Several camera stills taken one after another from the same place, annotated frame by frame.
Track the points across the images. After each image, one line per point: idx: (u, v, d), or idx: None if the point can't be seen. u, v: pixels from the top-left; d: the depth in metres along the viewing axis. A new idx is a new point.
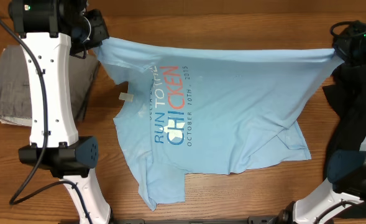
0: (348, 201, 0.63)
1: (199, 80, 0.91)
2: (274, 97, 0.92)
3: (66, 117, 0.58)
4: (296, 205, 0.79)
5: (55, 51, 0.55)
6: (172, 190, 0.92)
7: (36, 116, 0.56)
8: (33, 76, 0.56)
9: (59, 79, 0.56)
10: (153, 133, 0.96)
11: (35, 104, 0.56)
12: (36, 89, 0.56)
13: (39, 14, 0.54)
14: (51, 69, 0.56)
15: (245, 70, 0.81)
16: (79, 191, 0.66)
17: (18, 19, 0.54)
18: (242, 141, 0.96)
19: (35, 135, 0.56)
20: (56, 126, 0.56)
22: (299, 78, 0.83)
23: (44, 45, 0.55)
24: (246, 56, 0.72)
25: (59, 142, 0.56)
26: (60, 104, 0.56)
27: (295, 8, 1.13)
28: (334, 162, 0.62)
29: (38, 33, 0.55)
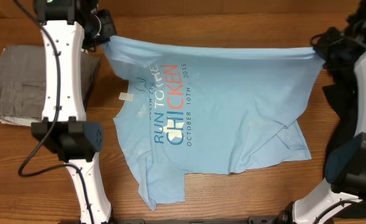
0: (348, 200, 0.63)
1: (197, 79, 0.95)
2: (269, 94, 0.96)
3: (77, 96, 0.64)
4: (295, 205, 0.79)
5: (71, 37, 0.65)
6: (172, 190, 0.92)
7: (50, 93, 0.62)
8: (50, 58, 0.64)
9: (72, 62, 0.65)
10: (153, 133, 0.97)
11: (49, 82, 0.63)
12: (52, 70, 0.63)
13: (59, 7, 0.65)
14: (66, 52, 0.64)
15: (239, 66, 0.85)
16: (82, 178, 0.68)
17: (42, 10, 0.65)
18: (241, 141, 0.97)
19: (46, 109, 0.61)
20: (68, 102, 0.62)
22: (291, 75, 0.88)
23: (62, 32, 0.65)
24: (235, 55, 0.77)
25: (69, 116, 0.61)
26: (72, 84, 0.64)
27: (295, 8, 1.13)
28: (332, 160, 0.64)
29: (58, 21, 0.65)
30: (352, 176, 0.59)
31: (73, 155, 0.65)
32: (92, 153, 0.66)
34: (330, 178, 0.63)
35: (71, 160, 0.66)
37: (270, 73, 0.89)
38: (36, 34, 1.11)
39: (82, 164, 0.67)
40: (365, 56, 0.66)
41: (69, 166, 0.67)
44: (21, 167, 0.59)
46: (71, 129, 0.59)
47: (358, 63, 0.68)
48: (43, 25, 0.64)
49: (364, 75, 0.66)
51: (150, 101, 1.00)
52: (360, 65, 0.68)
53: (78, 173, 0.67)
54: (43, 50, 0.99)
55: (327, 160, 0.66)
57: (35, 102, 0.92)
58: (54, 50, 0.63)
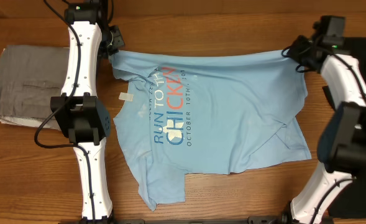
0: (342, 180, 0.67)
1: (195, 80, 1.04)
2: (265, 94, 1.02)
3: (92, 79, 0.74)
4: (292, 203, 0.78)
5: (92, 32, 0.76)
6: (172, 190, 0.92)
7: (70, 74, 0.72)
8: (73, 48, 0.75)
9: (91, 52, 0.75)
10: (153, 133, 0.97)
11: (71, 66, 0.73)
12: (74, 56, 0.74)
13: (85, 12, 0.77)
14: (86, 44, 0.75)
15: (229, 69, 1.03)
16: (89, 162, 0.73)
17: (70, 14, 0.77)
18: (241, 140, 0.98)
19: (66, 87, 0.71)
20: (84, 81, 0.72)
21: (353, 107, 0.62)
22: (276, 75, 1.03)
23: (84, 28, 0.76)
24: (224, 61, 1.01)
25: (85, 93, 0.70)
26: (89, 67, 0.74)
27: (295, 8, 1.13)
28: (321, 142, 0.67)
29: (82, 22, 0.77)
30: (342, 147, 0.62)
31: (82, 136, 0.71)
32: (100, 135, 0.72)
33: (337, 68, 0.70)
34: (323, 157, 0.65)
35: (81, 142, 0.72)
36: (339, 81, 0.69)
37: (259, 75, 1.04)
38: (36, 34, 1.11)
39: (90, 147, 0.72)
40: (328, 60, 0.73)
41: (78, 149, 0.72)
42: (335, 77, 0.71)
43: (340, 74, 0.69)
44: (36, 132, 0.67)
46: (86, 104, 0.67)
47: (324, 68, 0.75)
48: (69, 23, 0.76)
49: (331, 73, 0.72)
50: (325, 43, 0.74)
51: (150, 101, 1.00)
52: (325, 68, 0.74)
53: (84, 157, 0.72)
54: (43, 50, 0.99)
55: (318, 145, 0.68)
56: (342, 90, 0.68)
57: (35, 102, 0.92)
58: (77, 41, 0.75)
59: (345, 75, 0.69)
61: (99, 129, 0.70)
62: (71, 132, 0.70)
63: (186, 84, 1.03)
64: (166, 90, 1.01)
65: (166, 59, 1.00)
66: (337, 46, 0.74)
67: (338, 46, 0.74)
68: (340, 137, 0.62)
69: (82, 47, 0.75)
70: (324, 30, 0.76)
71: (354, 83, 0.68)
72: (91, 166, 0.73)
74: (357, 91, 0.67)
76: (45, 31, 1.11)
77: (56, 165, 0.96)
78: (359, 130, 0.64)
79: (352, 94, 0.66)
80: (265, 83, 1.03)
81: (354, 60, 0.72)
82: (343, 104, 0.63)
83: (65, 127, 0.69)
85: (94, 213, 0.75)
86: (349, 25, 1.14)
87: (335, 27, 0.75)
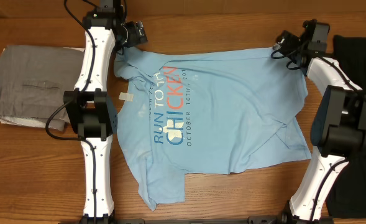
0: (337, 163, 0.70)
1: (196, 79, 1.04)
2: (265, 92, 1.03)
3: (104, 79, 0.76)
4: (291, 205, 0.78)
5: (106, 36, 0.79)
6: (172, 190, 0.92)
7: (84, 71, 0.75)
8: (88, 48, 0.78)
9: (104, 54, 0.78)
10: (153, 133, 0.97)
11: (84, 64, 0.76)
12: (89, 57, 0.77)
13: (101, 18, 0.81)
14: (101, 46, 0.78)
15: (228, 66, 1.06)
16: (94, 157, 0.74)
17: (88, 21, 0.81)
18: (241, 140, 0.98)
19: (79, 83, 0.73)
20: (97, 78, 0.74)
21: (339, 88, 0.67)
22: (275, 73, 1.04)
23: (99, 32, 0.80)
24: (223, 59, 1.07)
25: (97, 88, 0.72)
26: (101, 66, 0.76)
27: (295, 7, 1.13)
28: (314, 126, 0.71)
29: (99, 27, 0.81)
30: (333, 127, 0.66)
31: (91, 131, 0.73)
32: (109, 132, 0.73)
33: (320, 65, 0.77)
34: (317, 140, 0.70)
35: (89, 137, 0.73)
36: (324, 74, 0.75)
37: (259, 74, 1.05)
38: (36, 34, 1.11)
39: (97, 142, 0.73)
40: (312, 61, 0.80)
41: (85, 143, 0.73)
42: (320, 73, 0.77)
43: (325, 69, 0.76)
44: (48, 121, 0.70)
46: (97, 100, 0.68)
47: (309, 70, 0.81)
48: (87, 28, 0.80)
49: (317, 73, 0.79)
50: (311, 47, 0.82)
51: (150, 101, 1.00)
52: (311, 70, 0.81)
53: (91, 151, 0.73)
54: (43, 50, 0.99)
55: (312, 130, 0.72)
56: (327, 81, 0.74)
57: (35, 102, 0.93)
58: (93, 43, 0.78)
59: (329, 70, 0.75)
61: (107, 126, 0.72)
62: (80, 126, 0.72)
63: (186, 84, 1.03)
64: (166, 91, 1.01)
65: (170, 58, 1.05)
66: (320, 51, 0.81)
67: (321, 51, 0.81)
68: (330, 118, 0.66)
69: (96, 49, 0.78)
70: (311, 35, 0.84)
71: (337, 73, 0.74)
72: (96, 162, 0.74)
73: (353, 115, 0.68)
74: (340, 78, 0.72)
76: (45, 31, 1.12)
77: (56, 165, 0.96)
78: (346, 115, 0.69)
79: (337, 81, 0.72)
80: (265, 81, 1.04)
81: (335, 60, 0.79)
82: (330, 88, 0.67)
83: (74, 121, 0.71)
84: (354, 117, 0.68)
85: (96, 211, 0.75)
86: (349, 25, 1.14)
87: (320, 34, 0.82)
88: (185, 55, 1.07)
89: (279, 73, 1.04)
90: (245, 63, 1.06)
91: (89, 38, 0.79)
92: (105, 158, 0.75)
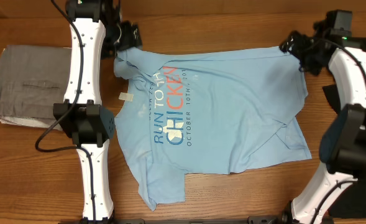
0: (343, 181, 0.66)
1: (196, 80, 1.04)
2: (264, 91, 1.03)
3: (96, 83, 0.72)
4: (293, 202, 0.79)
5: (95, 31, 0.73)
6: (172, 190, 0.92)
7: (73, 79, 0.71)
8: (75, 48, 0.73)
9: (94, 53, 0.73)
10: (153, 133, 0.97)
11: (73, 70, 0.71)
12: (76, 58, 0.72)
13: (88, 5, 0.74)
14: (90, 44, 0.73)
15: (228, 66, 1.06)
16: (91, 163, 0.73)
17: (73, 10, 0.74)
18: (241, 140, 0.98)
19: (69, 93, 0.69)
20: (87, 87, 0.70)
21: (359, 108, 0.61)
22: (275, 73, 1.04)
23: (87, 27, 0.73)
24: (222, 58, 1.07)
25: (88, 99, 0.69)
26: (91, 71, 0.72)
27: (295, 8, 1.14)
28: (324, 142, 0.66)
29: (85, 19, 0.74)
30: (344, 149, 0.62)
31: (86, 138, 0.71)
32: (104, 138, 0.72)
33: (345, 63, 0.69)
34: (325, 158, 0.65)
35: (84, 144, 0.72)
36: (345, 77, 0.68)
37: (258, 74, 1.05)
38: (36, 34, 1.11)
39: (93, 149, 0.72)
40: (336, 53, 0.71)
41: (81, 151, 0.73)
42: (342, 73, 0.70)
43: (348, 71, 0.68)
44: (38, 139, 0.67)
46: (89, 111, 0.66)
47: (332, 61, 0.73)
48: (73, 22, 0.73)
49: (338, 69, 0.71)
50: (335, 36, 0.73)
51: (150, 101, 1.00)
52: (333, 61, 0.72)
53: (87, 158, 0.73)
54: (43, 50, 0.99)
55: (320, 145, 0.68)
56: (348, 87, 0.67)
57: (35, 102, 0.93)
58: (80, 42, 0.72)
59: (355, 72, 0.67)
61: (102, 133, 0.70)
62: (74, 134, 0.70)
63: (186, 84, 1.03)
64: (166, 91, 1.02)
65: (169, 58, 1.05)
66: (346, 37, 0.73)
67: (348, 38, 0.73)
68: (345, 139, 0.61)
69: (84, 48, 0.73)
70: (330, 25, 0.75)
71: (361, 81, 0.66)
72: (94, 168, 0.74)
73: None
74: (364, 90, 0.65)
76: (45, 31, 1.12)
77: (56, 165, 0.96)
78: (363, 131, 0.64)
79: (359, 94, 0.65)
80: (265, 81, 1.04)
81: (363, 54, 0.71)
82: (348, 107, 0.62)
83: (68, 129, 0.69)
84: None
85: (95, 214, 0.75)
86: None
87: (342, 23, 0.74)
88: (184, 55, 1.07)
89: (279, 72, 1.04)
90: (245, 63, 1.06)
91: (75, 35, 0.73)
92: (103, 163, 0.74)
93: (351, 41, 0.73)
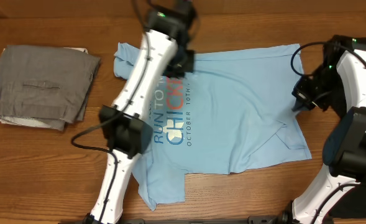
0: (345, 184, 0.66)
1: (196, 80, 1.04)
2: (264, 91, 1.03)
3: (148, 98, 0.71)
4: (294, 203, 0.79)
5: (165, 48, 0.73)
6: (171, 190, 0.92)
7: (128, 88, 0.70)
8: (140, 59, 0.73)
9: (156, 70, 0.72)
10: (153, 133, 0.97)
11: (132, 79, 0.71)
12: (138, 69, 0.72)
13: (168, 21, 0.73)
14: (156, 60, 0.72)
15: (228, 66, 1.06)
16: (115, 170, 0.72)
17: (152, 20, 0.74)
18: (241, 140, 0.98)
19: (120, 100, 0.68)
20: (139, 101, 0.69)
21: None
22: (274, 73, 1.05)
23: (158, 41, 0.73)
24: (223, 58, 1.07)
25: (135, 112, 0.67)
26: (148, 88, 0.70)
27: (295, 7, 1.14)
28: (329, 145, 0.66)
29: (160, 33, 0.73)
30: (348, 153, 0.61)
31: (120, 146, 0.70)
32: (136, 151, 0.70)
33: (353, 67, 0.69)
34: (328, 160, 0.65)
35: (115, 150, 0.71)
36: (353, 82, 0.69)
37: (258, 74, 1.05)
38: (36, 34, 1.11)
39: (122, 157, 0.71)
40: (345, 55, 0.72)
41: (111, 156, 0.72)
42: (350, 76, 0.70)
43: (356, 74, 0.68)
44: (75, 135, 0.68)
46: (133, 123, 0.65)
47: (340, 64, 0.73)
48: (147, 32, 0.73)
49: (347, 72, 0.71)
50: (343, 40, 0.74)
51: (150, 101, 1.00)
52: (341, 64, 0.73)
53: (115, 164, 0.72)
54: (43, 50, 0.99)
55: (325, 146, 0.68)
56: (355, 90, 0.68)
57: (35, 102, 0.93)
58: (148, 55, 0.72)
59: (362, 76, 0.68)
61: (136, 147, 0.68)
62: (112, 139, 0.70)
63: (186, 84, 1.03)
64: (166, 91, 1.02)
65: None
66: (355, 40, 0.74)
67: (356, 41, 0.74)
68: (347, 142, 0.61)
69: (150, 61, 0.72)
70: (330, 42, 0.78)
71: None
72: (116, 176, 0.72)
73: None
74: None
76: (45, 31, 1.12)
77: (56, 164, 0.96)
78: None
79: None
80: (264, 80, 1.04)
81: None
82: (354, 110, 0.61)
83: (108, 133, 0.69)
84: None
85: (101, 216, 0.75)
86: (349, 25, 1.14)
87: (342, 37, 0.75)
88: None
89: (277, 73, 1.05)
90: (244, 63, 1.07)
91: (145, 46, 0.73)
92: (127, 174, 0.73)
93: (361, 45, 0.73)
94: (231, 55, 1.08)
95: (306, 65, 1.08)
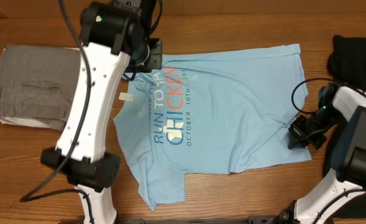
0: (352, 190, 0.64)
1: (196, 80, 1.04)
2: (264, 91, 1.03)
3: (99, 133, 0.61)
4: (297, 203, 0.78)
5: (111, 68, 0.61)
6: (172, 190, 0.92)
7: (72, 125, 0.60)
8: (81, 85, 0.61)
9: (104, 96, 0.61)
10: (153, 133, 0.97)
11: (74, 111, 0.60)
12: (81, 97, 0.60)
13: (107, 28, 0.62)
14: (100, 84, 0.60)
15: (228, 66, 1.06)
16: (89, 201, 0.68)
17: (87, 28, 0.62)
18: (241, 140, 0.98)
19: (63, 140, 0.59)
20: (88, 138, 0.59)
21: None
22: (274, 73, 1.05)
23: (101, 58, 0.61)
24: (223, 57, 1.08)
25: (84, 156, 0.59)
26: (97, 122, 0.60)
27: (295, 7, 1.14)
28: (337, 150, 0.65)
29: (102, 46, 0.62)
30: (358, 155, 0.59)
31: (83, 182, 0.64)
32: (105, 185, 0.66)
33: (350, 94, 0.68)
34: (337, 164, 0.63)
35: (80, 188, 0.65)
36: (353, 106, 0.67)
37: (258, 74, 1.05)
38: (36, 34, 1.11)
39: (91, 191, 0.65)
40: (340, 89, 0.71)
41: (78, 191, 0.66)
42: (348, 102, 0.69)
43: (354, 99, 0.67)
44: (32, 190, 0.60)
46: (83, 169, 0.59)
47: (337, 97, 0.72)
48: (84, 46, 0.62)
49: (343, 99, 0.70)
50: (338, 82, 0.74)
51: (150, 101, 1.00)
52: (338, 98, 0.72)
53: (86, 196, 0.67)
54: (43, 50, 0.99)
55: (333, 153, 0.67)
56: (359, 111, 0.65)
57: (35, 102, 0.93)
58: (89, 80, 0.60)
59: (361, 98, 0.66)
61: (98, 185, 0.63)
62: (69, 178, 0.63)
63: (186, 84, 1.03)
64: (166, 91, 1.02)
65: (171, 58, 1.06)
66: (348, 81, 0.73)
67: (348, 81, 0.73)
68: (355, 140, 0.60)
69: (93, 87, 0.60)
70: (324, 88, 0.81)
71: None
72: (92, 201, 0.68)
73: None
74: None
76: (45, 31, 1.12)
77: None
78: None
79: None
80: (264, 81, 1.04)
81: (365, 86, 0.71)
82: (361, 108, 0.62)
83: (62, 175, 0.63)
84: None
85: None
86: (349, 25, 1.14)
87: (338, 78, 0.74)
88: (185, 55, 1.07)
89: (278, 74, 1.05)
90: (245, 63, 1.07)
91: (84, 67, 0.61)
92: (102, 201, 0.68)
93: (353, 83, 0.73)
94: (232, 55, 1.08)
95: (305, 65, 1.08)
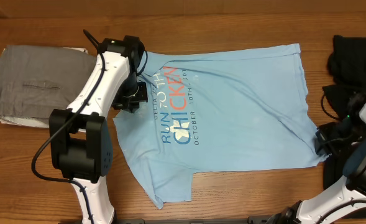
0: (359, 200, 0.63)
1: (196, 80, 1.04)
2: (266, 89, 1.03)
3: (105, 104, 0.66)
4: (301, 203, 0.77)
5: (120, 61, 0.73)
6: (179, 189, 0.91)
7: (84, 93, 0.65)
8: (96, 70, 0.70)
9: (112, 79, 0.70)
10: (160, 133, 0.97)
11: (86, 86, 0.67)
12: (94, 77, 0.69)
13: (118, 46, 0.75)
14: (111, 71, 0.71)
15: (230, 66, 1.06)
16: (86, 194, 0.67)
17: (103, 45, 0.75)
18: (248, 139, 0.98)
19: (75, 103, 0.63)
20: (96, 102, 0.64)
21: None
22: (274, 73, 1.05)
23: (113, 57, 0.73)
24: (224, 58, 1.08)
25: (94, 112, 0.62)
26: (106, 92, 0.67)
27: (294, 8, 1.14)
28: (352, 160, 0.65)
29: (112, 52, 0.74)
30: None
31: (76, 168, 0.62)
32: (97, 177, 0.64)
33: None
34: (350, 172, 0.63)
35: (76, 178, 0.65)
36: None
37: (258, 74, 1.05)
38: (36, 34, 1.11)
39: (87, 183, 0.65)
40: None
41: (74, 185, 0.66)
42: None
43: None
44: (33, 162, 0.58)
46: (90, 125, 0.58)
47: (365, 108, 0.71)
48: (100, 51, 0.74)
49: None
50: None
51: (154, 101, 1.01)
52: None
53: (82, 190, 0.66)
54: (43, 50, 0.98)
55: (347, 162, 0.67)
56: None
57: (35, 102, 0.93)
58: (104, 66, 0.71)
59: None
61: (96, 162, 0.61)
62: (63, 157, 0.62)
63: (187, 84, 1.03)
64: (168, 91, 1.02)
65: (172, 58, 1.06)
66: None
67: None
68: None
69: (105, 72, 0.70)
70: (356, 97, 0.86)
71: None
72: (89, 200, 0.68)
73: None
74: None
76: (45, 31, 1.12)
77: None
78: None
79: None
80: (264, 80, 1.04)
81: None
82: None
83: (58, 151, 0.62)
84: None
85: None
86: (349, 25, 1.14)
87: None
88: (186, 55, 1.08)
89: (278, 73, 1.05)
90: (245, 62, 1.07)
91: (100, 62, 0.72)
92: (99, 194, 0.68)
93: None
94: (233, 56, 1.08)
95: (305, 65, 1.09)
